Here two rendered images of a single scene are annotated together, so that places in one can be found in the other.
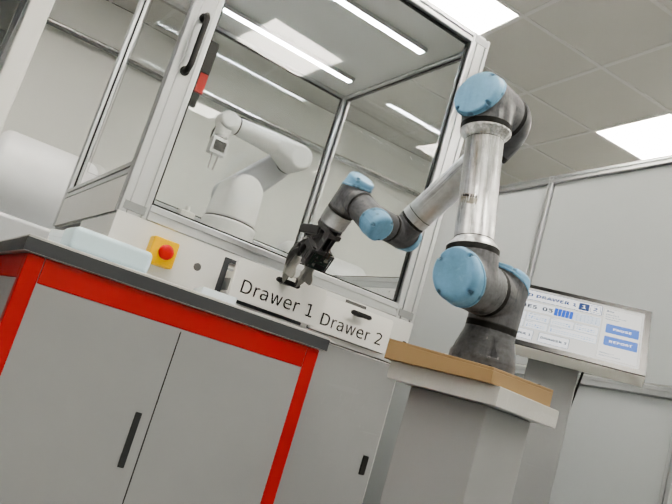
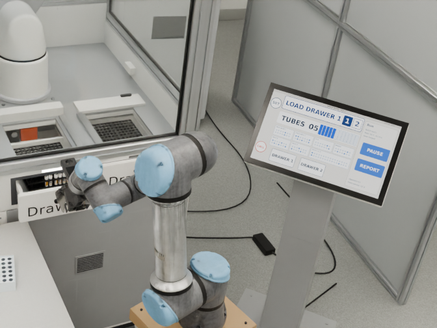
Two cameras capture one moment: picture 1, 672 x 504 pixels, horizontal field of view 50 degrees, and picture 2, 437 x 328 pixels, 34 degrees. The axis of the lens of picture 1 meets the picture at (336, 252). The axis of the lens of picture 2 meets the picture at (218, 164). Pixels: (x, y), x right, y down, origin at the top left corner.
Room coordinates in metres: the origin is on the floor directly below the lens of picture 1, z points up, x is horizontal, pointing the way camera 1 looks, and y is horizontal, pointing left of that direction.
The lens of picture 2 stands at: (0.07, -0.29, 2.38)
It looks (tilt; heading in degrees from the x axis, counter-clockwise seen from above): 34 degrees down; 357
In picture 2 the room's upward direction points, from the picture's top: 9 degrees clockwise
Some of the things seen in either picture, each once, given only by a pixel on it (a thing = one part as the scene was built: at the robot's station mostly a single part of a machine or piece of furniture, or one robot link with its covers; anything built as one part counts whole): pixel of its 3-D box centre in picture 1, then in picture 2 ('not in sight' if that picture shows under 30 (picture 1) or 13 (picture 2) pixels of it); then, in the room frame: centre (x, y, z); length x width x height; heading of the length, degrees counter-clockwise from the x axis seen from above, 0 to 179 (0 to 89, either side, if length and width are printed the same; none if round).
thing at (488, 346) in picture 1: (486, 345); (203, 304); (1.61, -0.39, 0.85); 0.15 x 0.15 x 0.10
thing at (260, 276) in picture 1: (278, 293); (61, 200); (1.99, 0.12, 0.87); 0.29 x 0.02 x 0.11; 119
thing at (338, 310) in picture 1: (351, 324); (138, 171); (2.22, -0.11, 0.87); 0.29 x 0.02 x 0.11; 119
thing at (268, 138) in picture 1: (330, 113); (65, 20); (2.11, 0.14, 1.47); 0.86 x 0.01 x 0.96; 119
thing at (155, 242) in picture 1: (161, 252); not in sight; (1.89, 0.44, 0.88); 0.07 x 0.05 x 0.07; 119
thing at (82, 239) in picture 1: (106, 250); not in sight; (1.34, 0.41, 0.78); 0.15 x 0.10 x 0.04; 122
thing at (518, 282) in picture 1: (498, 295); (206, 278); (1.60, -0.38, 0.97); 0.13 x 0.12 x 0.14; 136
